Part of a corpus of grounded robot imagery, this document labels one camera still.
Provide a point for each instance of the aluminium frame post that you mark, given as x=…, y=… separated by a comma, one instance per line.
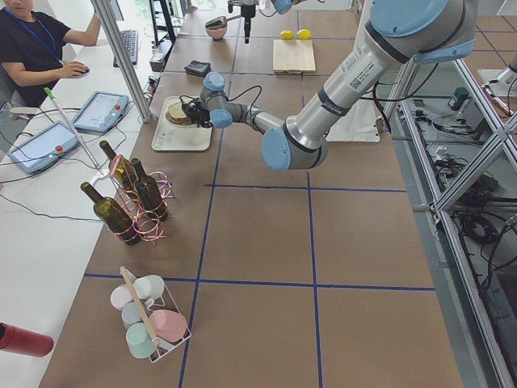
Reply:
x=108, y=21

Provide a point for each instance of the white bear tray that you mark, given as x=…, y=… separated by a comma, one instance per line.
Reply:
x=174, y=137

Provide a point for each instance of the white wire rack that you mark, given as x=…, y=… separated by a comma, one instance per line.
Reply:
x=165, y=302

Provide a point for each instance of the copper wire wine rack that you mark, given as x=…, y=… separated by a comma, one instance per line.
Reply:
x=146, y=224

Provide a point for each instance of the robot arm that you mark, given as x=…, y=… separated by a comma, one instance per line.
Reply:
x=283, y=6
x=395, y=32

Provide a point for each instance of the pink bowl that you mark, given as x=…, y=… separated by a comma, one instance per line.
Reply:
x=217, y=33

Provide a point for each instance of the white plastic bottle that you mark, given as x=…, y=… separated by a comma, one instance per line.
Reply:
x=151, y=286

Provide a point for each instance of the white round plate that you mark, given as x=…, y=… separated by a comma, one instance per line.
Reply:
x=183, y=114

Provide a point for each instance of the wooden cutting board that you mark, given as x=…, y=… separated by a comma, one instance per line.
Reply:
x=293, y=57

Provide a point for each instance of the blue teach pendant near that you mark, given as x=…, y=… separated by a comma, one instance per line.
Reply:
x=41, y=151

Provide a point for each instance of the black keyboard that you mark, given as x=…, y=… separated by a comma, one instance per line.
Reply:
x=130, y=39

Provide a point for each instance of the dark wine bottle lower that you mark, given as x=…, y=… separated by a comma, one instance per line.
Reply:
x=148, y=192

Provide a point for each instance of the red cylinder bottle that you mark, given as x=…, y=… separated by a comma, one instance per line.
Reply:
x=22, y=341

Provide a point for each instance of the blue teach pendant far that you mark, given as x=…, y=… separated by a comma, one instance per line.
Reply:
x=100, y=112

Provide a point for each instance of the yellow round object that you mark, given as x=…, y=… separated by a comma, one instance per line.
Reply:
x=287, y=35
x=304, y=34

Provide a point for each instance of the blue teach pendant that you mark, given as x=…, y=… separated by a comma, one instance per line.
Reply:
x=100, y=112
x=41, y=151

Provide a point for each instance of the light pink cup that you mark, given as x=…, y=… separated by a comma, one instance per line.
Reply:
x=120, y=297

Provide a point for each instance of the dark wine bottle upper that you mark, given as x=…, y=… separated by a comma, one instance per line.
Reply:
x=112, y=214

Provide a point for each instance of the metal spoon in bowl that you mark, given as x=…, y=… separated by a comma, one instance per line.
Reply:
x=220, y=21

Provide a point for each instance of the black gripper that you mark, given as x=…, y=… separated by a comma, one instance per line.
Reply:
x=196, y=114

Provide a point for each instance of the pink plastic bottle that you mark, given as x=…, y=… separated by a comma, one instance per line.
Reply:
x=168, y=325

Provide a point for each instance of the green tipped white stick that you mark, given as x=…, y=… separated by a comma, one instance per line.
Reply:
x=100, y=172

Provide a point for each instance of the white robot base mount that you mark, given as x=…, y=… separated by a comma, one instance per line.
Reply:
x=358, y=125

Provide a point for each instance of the dark wine bottle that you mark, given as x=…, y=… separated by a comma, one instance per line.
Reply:
x=112, y=214
x=148, y=192

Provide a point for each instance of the grey folded cloth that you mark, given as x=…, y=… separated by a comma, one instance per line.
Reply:
x=198, y=68

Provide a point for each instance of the mint green cup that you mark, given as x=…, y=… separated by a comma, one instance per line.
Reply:
x=139, y=342

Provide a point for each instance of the seated person black shirt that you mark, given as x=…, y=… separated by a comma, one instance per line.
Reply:
x=32, y=49

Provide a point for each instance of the wooden rack handle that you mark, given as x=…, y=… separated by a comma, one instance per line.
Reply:
x=125, y=273

